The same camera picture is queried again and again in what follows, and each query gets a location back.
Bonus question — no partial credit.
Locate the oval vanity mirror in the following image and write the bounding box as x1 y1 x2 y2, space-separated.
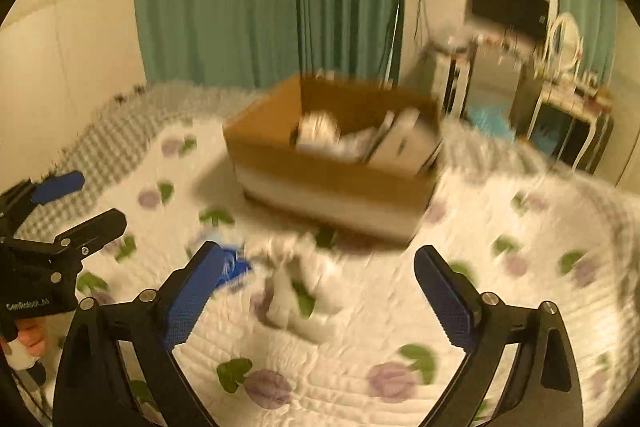
542 12 586 78

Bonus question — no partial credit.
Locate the blue cloth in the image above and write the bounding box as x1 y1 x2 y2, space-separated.
214 247 252 292

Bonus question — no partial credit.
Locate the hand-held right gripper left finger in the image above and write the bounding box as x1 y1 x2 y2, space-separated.
52 241 226 427

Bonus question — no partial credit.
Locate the brown cardboard box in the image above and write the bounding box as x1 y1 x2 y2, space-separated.
222 76 445 244

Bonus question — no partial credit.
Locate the white soft cloth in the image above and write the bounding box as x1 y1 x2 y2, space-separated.
247 232 347 344

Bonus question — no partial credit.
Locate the white side cabinet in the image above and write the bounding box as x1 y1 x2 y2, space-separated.
425 42 475 118

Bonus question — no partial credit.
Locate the white crumpled cloth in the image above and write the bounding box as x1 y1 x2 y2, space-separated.
294 109 347 154

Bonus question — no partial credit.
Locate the white folded cloth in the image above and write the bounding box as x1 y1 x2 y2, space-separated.
365 107 427 168

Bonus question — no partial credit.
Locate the grey checked blanket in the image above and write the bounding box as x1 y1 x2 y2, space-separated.
30 82 263 228

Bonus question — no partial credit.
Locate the white dressing table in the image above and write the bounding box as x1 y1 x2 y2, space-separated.
520 72 616 174

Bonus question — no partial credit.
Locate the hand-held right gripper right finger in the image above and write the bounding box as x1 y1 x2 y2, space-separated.
414 245 585 427

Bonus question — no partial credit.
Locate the light blue basket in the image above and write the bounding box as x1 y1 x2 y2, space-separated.
469 107 519 140

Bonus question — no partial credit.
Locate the black television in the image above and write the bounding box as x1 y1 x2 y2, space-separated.
470 0 551 44

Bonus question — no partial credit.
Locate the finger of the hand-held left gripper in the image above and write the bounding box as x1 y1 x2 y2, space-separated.
0 208 128 289
0 170 86 239

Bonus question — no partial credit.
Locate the person's left hand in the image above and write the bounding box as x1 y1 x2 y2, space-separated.
0 314 57 370

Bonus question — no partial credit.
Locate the floral white quilt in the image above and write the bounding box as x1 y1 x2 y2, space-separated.
30 112 640 427

